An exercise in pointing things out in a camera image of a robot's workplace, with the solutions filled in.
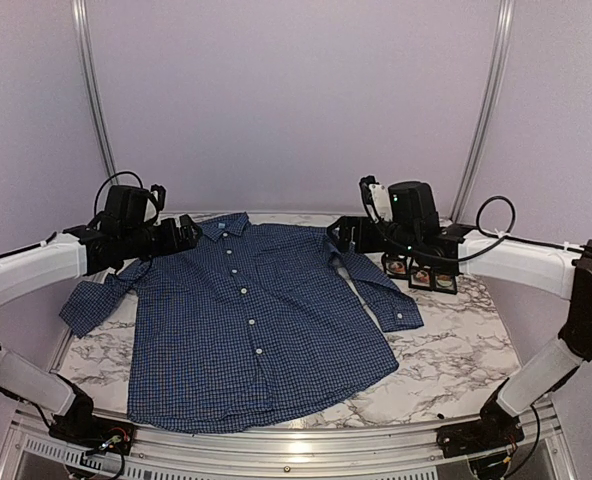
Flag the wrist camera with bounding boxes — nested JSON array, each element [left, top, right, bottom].
[[144, 184, 167, 224], [359, 175, 393, 223]]

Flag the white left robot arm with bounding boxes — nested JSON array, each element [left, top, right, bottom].
[[0, 185, 202, 445]]

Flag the aluminium front rail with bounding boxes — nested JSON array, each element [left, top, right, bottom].
[[0, 394, 577, 480]]

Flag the right aluminium frame post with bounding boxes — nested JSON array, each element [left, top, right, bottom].
[[449, 0, 515, 222]]

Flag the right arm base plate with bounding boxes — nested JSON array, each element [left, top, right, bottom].
[[436, 400, 525, 458]]

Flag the blue checked button shirt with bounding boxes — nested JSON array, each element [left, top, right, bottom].
[[61, 213, 423, 433]]

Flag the left aluminium frame post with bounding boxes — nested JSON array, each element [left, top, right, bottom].
[[71, 0, 117, 178]]

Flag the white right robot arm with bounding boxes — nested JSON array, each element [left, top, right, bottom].
[[327, 176, 592, 448]]

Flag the aluminium frame post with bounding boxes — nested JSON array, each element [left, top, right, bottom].
[[71, 0, 117, 178], [449, 0, 515, 222]]

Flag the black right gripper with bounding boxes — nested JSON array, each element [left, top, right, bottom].
[[328, 215, 420, 258]]

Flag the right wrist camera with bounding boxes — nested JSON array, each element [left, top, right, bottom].
[[359, 175, 393, 223]]

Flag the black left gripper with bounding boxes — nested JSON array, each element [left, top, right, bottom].
[[121, 213, 201, 261]]

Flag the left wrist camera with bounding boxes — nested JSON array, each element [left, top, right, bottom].
[[144, 184, 167, 224]]

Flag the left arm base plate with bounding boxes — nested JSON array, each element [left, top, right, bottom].
[[49, 415, 135, 455]]

